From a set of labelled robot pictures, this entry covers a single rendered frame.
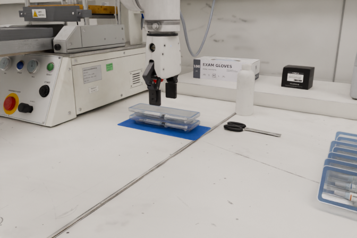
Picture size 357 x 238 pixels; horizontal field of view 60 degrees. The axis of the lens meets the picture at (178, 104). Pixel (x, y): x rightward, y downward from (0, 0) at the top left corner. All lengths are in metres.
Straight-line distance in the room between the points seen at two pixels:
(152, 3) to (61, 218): 0.47
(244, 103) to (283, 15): 0.51
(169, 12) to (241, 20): 0.67
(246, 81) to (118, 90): 0.41
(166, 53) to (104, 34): 0.30
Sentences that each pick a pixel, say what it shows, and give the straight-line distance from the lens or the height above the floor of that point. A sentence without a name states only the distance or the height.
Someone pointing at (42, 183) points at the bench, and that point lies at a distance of 0.59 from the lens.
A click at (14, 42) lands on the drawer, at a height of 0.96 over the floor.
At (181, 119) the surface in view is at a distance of 0.73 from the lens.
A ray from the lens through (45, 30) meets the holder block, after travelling 0.91.
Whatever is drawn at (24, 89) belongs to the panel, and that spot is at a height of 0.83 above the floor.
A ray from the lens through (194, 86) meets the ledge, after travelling 1.10.
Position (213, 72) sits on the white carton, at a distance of 1.17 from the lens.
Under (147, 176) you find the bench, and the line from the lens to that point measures 0.56.
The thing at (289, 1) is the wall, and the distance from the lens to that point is 1.29.
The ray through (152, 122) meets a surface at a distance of 0.79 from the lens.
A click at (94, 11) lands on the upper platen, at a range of 1.03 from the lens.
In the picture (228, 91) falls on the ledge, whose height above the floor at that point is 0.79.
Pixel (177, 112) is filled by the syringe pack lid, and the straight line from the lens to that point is 0.77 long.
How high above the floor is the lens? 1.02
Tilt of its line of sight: 16 degrees down
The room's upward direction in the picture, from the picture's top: straight up
